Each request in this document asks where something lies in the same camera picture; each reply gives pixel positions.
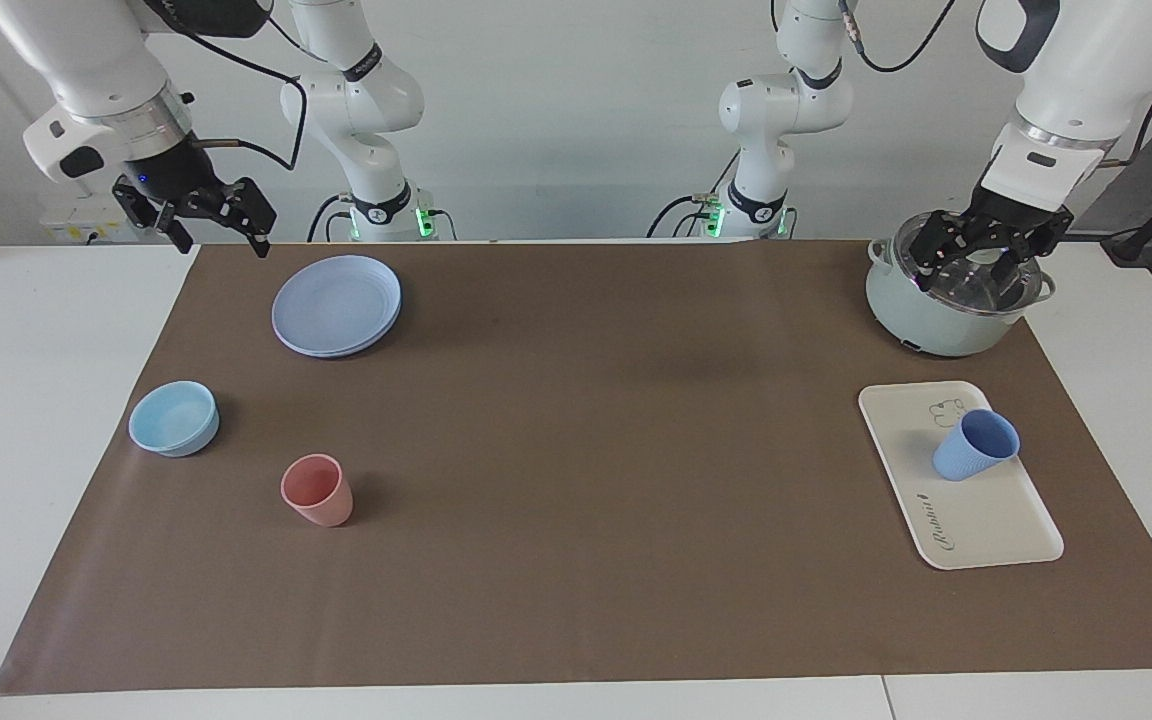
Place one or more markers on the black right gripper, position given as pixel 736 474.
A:
pixel 171 175

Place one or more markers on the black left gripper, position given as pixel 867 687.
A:
pixel 1021 220

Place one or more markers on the blue ribbed cup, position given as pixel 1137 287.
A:
pixel 966 455

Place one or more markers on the pink cup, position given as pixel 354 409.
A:
pixel 321 500

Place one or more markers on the cream rabbit print tray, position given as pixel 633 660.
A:
pixel 986 515

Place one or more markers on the glass pot lid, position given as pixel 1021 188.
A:
pixel 976 280

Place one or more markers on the mint green cooking pot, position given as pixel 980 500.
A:
pixel 926 320

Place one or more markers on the white power strip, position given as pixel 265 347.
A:
pixel 71 225

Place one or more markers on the pale blue plate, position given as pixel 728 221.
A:
pixel 336 305

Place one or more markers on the light blue bowl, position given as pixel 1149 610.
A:
pixel 174 420

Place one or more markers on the brown paper table mat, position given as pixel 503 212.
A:
pixel 586 550

